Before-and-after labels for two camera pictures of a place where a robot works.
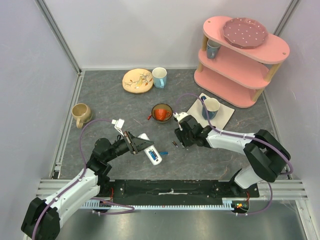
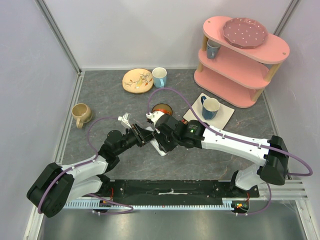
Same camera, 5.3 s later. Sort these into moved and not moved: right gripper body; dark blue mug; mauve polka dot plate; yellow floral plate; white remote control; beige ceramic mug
Moved: right gripper body; white remote control
Not moved: yellow floral plate; dark blue mug; mauve polka dot plate; beige ceramic mug
